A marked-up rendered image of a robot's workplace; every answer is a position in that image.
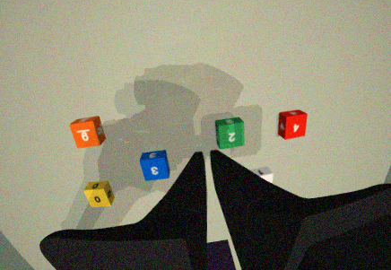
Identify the blue block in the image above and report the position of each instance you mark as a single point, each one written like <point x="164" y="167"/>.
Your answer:
<point x="154" y="165"/>

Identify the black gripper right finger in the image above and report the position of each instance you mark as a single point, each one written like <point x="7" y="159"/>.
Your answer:
<point x="271" y="229"/>

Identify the green block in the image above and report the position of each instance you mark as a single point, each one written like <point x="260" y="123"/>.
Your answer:
<point x="230" y="132"/>

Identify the yellow digit block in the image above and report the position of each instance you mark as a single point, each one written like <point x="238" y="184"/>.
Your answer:
<point x="99" y="193"/>

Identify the orange block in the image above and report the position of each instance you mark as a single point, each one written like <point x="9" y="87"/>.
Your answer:
<point x="87" y="132"/>

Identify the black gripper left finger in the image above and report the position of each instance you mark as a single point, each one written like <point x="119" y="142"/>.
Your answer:
<point x="172" y="236"/>

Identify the small white block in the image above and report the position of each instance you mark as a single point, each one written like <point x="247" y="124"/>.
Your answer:
<point x="264" y="173"/>

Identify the red block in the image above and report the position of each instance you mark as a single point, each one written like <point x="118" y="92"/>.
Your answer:
<point x="292" y="123"/>

